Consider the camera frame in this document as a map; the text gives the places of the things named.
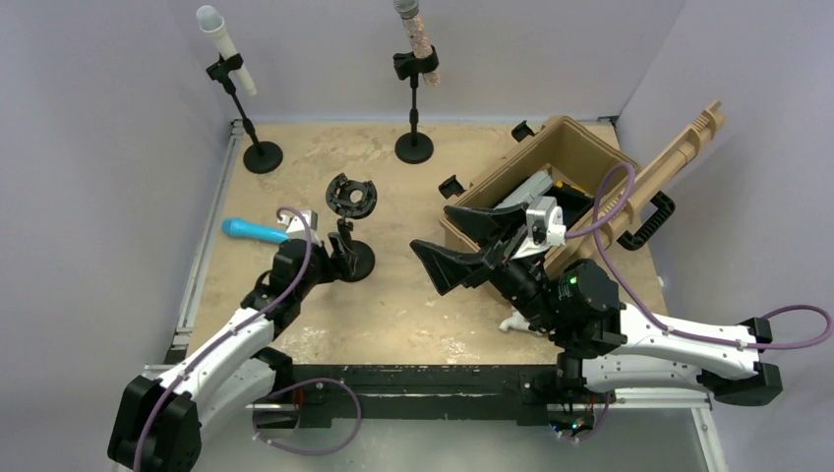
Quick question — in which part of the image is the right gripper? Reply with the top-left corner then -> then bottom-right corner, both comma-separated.
409,203 -> 562,334

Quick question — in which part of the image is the black shockmount mic stand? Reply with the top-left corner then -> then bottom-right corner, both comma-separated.
326,173 -> 378,282

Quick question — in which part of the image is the blue microphone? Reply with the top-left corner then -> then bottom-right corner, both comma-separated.
221,218 -> 288,245

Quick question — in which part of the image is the black clip mic stand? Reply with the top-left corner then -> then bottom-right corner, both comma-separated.
392,45 -> 439,164

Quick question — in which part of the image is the glitter rhinestone microphone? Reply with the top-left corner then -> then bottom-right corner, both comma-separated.
392,0 -> 441,87

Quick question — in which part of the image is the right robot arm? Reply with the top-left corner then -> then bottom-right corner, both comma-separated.
410,197 -> 783,406

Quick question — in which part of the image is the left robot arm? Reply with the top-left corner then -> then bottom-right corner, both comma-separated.
106,216 -> 376,471

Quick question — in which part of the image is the left black mic stand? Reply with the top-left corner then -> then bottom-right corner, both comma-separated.
206,53 -> 283,174

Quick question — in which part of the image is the white microphone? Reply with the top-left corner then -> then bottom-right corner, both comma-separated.
196,5 -> 258,96

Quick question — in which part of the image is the grey device in case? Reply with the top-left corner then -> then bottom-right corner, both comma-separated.
495,170 -> 554,209

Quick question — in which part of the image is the white plastic faucet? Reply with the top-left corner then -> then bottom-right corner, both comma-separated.
499,311 -> 538,335

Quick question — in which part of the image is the tan plastic case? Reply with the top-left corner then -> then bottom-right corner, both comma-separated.
440,100 -> 726,278

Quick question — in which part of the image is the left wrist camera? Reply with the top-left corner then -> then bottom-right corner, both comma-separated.
285,209 -> 322,246

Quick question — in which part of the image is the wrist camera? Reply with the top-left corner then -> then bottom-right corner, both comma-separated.
285,209 -> 322,246
511,196 -> 566,260

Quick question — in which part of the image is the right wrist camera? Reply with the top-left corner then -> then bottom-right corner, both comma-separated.
511,196 -> 566,260

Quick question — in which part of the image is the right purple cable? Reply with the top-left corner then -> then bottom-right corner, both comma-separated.
565,162 -> 833,352

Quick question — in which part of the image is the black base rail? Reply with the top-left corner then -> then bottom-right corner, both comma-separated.
279,365 -> 605,428

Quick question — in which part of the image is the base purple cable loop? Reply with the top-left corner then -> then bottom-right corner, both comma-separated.
251,378 -> 363,457

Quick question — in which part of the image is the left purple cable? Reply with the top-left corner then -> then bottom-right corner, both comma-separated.
132,206 -> 316,472

